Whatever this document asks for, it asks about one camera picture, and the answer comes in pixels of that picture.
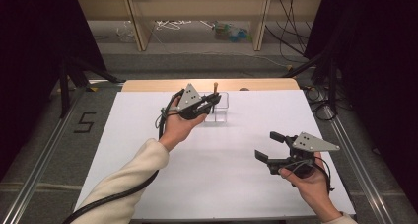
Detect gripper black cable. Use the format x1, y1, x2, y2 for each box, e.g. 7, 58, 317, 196
61, 88, 185, 224
282, 156, 335, 194

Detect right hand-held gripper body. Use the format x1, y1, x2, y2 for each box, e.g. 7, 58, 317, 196
266, 131, 341, 180

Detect clear acrylic pen holder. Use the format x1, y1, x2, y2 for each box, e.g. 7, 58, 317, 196
200, 91, 230, 124

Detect person's right hand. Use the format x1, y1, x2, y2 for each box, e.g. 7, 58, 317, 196
279, 151, 343, 224

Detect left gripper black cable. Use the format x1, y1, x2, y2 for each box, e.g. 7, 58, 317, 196
61, 88, 185, 224

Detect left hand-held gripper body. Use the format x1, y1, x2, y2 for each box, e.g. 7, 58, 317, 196
176, 82, 215, 121

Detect colourful plastic items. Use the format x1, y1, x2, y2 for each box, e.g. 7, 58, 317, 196
212, 21, 253, 44

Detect white tangled cable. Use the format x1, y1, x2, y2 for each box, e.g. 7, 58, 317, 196
153, 19, 193, 32

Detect white table cover sheet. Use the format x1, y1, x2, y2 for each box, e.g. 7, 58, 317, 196
74, 89, 357, 220

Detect black metal stand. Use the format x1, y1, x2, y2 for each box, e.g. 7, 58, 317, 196
58, 54, 123, 119

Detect bundle of black cables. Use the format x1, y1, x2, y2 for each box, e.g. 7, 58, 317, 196
264, 0, 339, 121

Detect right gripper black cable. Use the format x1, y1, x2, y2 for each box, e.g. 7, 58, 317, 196
282, 156, 335, 194

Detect person's left hand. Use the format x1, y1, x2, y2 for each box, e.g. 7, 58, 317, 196
158, 96, 209, 152

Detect metal floor rail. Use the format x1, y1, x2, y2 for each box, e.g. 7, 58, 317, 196
322, 104, 395, 224
0, 85, 87, 224

